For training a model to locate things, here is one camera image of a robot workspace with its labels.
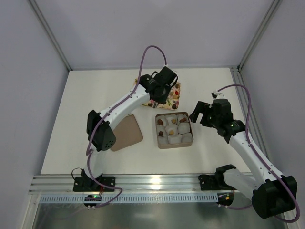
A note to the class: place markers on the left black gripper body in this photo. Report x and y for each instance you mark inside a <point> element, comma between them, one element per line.
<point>171,78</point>

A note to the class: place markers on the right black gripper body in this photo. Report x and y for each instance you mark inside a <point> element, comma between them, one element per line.
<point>205,117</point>

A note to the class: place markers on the tan square tin lid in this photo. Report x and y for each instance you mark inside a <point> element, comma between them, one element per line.
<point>127,133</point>

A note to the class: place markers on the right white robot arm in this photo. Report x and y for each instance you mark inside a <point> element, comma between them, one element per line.
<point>269,190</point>

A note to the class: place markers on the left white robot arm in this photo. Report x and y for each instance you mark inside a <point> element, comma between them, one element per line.
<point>100,125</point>

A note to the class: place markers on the floral pattern tray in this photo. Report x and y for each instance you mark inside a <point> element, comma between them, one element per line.
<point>172,100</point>

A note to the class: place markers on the tan square tin box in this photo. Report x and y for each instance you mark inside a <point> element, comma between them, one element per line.
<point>183,134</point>

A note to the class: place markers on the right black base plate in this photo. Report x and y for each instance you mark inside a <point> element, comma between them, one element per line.
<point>213,182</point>

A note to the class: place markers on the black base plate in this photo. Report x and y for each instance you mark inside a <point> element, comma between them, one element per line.
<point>213,182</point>
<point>85,184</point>

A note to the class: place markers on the aluminium rail frame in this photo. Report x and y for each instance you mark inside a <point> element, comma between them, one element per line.
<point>51,184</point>

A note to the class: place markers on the slotted grey cable duct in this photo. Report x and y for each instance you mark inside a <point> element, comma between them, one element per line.
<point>130,198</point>

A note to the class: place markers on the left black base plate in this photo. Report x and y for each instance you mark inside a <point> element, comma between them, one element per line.
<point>85,184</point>

